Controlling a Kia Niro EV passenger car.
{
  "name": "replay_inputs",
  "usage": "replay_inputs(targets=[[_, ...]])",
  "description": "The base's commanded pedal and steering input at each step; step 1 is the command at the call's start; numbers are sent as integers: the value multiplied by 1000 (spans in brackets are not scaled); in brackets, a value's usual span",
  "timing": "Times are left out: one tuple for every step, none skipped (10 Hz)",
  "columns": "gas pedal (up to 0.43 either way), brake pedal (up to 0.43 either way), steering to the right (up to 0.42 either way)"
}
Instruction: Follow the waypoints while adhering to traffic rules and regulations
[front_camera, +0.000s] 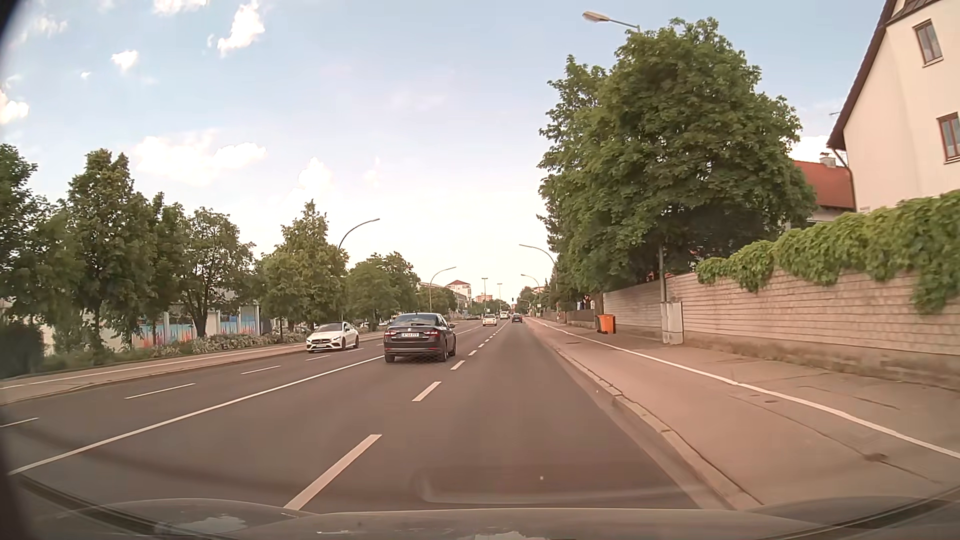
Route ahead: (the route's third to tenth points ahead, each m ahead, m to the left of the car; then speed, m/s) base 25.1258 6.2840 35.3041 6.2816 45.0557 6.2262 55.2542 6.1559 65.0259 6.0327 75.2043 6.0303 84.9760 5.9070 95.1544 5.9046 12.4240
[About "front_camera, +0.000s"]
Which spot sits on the cream house with brown roof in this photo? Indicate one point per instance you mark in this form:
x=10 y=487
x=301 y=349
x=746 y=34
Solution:
x=900 y=120

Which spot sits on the tall lamp post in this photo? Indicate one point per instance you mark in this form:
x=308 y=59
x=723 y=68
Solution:
x=661 y=277

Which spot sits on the house with red roof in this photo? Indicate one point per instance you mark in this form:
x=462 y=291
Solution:
x=829 y=187

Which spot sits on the grey paved pavement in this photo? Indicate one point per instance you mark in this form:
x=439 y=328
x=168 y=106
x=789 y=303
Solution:
x=750 y=405

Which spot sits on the curved lamp post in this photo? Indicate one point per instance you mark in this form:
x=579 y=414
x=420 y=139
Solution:
x=544 y=255
x=352 y=231
x=435 y=281

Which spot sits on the road markings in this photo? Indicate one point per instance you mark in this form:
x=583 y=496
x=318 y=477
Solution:
x=334 y=471

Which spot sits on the row of trees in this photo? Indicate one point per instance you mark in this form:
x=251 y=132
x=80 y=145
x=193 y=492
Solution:
x=112 y=247

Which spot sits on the large green tree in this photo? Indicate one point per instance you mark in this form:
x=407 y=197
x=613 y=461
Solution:
x=667 y=165

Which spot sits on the pavement with planted strip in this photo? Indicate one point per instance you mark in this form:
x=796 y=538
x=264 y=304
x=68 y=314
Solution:
x=150 y=364

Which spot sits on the ivy hedge on wall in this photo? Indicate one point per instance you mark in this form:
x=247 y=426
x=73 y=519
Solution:
x=885 y=240

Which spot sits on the grey asphalt road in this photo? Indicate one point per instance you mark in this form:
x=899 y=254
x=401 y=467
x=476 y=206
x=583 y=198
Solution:
x=495 y=420

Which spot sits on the white street cabinet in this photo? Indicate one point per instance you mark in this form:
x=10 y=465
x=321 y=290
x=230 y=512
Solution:
x=672 y=322

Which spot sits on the pale brick garden wall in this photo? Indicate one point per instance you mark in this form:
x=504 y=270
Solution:
x=810 y=315

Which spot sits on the orange bin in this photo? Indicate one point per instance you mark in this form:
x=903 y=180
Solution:
x=606 y=324

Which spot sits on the dark grey saloon car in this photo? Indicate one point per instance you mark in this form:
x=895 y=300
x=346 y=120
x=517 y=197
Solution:
x=418 y=337

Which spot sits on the car's own bonnet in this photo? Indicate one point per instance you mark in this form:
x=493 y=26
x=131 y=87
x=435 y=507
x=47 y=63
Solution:
x=480 y=525

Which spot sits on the white building with red roof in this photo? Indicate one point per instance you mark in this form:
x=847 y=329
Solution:
x=459 y=289

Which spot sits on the wall with colourful graffiti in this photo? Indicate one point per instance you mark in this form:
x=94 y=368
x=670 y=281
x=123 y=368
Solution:
x=225 y=324

